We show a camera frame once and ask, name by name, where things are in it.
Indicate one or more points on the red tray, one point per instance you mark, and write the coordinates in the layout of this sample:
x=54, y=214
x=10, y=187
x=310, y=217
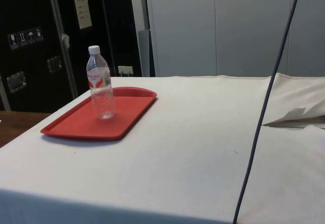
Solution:
x=81, y=125

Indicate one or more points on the clear plastic bottle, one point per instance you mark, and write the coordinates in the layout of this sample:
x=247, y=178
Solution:
x=101, y=94

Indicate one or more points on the pale grey locker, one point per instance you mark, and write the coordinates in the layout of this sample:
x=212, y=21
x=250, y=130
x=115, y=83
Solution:
x=241, y=31

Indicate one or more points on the black cabinet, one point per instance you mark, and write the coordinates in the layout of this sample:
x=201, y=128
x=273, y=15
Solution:
x=30, y=10

